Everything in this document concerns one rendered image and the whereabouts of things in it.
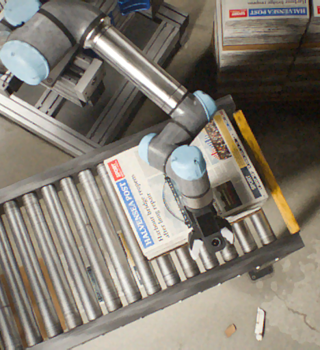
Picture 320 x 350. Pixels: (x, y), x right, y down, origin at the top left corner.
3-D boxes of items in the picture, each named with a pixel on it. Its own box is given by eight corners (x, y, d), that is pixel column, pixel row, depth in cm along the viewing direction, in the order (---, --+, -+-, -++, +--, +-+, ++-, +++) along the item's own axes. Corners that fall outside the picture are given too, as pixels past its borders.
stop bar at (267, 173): (241, 111, 173) (241, 109, 172) (301, 231, 163) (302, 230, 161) (232, 114, 173) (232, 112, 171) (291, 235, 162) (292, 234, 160)
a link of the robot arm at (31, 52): (25, 47, 172) (83, 45, 125) (-6, 81, 170) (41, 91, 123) (-4, 19, 166) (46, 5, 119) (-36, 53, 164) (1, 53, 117)
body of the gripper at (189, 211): (212, 209, 141) (205, 179, 133) (225, 232, 135) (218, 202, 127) (186, 220, 141) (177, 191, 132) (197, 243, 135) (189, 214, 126)
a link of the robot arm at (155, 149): (171, 132, 136) (202, 149, 129) (143, 165, 134) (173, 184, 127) (158, 115, 130) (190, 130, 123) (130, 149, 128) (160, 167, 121)
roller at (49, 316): (18, 198, 174) (14, 195, 169) (67, 335, 162) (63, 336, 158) (4, 204, 174) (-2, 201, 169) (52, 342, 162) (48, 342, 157)
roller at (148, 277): (109, 160, 176) (107, 156, 171) (164, 293, 164) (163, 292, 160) (96, 167, 176) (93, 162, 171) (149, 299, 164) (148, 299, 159)
